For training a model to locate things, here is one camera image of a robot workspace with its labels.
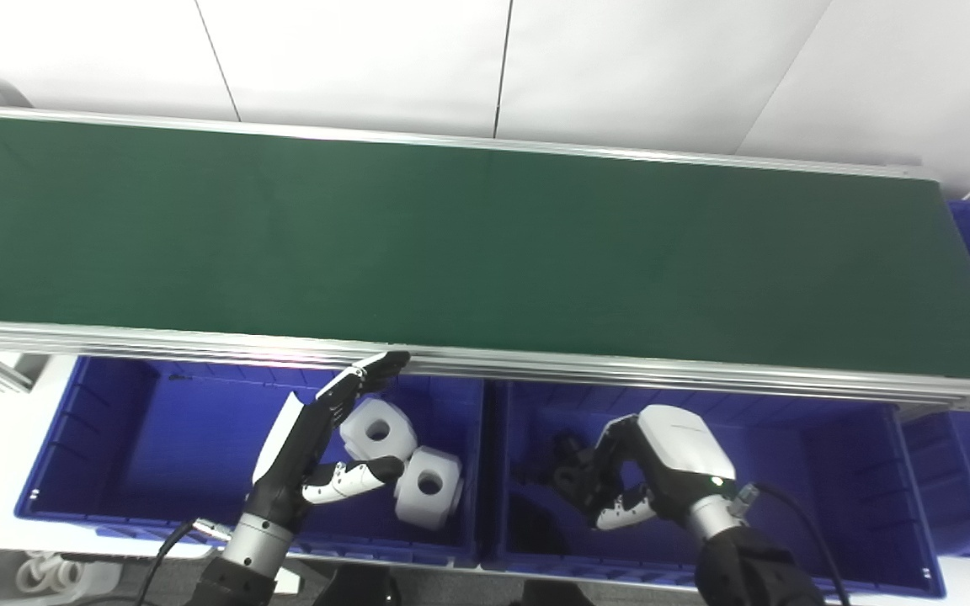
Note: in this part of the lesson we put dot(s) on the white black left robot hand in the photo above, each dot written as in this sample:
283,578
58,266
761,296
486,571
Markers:
291,454

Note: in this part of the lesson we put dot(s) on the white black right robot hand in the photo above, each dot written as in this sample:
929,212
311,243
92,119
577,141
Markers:
679,454

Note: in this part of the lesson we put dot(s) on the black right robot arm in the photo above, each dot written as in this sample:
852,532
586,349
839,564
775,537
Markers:
746,568

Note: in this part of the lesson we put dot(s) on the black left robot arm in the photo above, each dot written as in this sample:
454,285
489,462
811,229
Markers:
245,564

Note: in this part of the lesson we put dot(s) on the white cylindrical plastic part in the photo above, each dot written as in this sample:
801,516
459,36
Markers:
380,429
430,488

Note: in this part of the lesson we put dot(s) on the green conveyor belt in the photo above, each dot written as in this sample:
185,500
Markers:
485,252
620,370

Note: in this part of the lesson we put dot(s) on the black robot torso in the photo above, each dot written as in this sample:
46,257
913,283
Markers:
359,589

